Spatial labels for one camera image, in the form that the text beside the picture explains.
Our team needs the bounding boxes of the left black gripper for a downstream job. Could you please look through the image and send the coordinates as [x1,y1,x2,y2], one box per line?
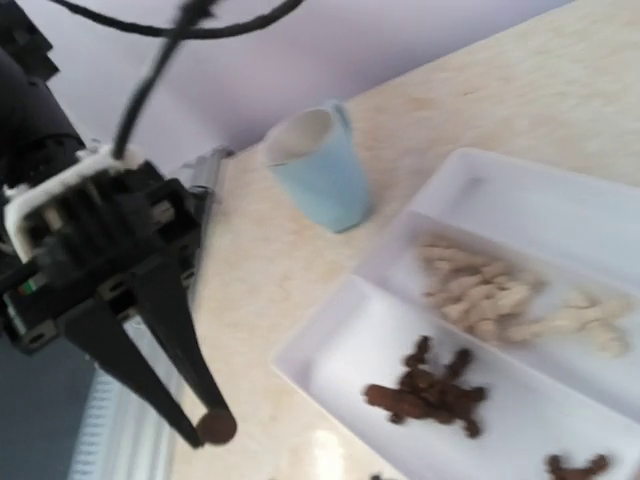
[1,156,231,448]

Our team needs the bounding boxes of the light blue cup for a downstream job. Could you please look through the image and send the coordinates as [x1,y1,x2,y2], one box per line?
[260,100,372,233]

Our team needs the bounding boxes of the pile of dark chess pieces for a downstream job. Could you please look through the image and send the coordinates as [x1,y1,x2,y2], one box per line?
[363,336,488,439]

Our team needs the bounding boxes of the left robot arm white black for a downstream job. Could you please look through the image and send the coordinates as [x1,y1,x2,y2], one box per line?
[1,1,237,449]

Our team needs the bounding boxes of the white divided plastic tray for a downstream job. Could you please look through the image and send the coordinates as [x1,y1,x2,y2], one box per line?
[273,149,639,479]

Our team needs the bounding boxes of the dark chess piece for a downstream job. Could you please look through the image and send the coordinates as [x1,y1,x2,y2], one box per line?
[196,409,237,445]

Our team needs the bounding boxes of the pile of white chess pieces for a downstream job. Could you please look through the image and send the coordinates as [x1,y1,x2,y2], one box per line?
[418,236,632,357]

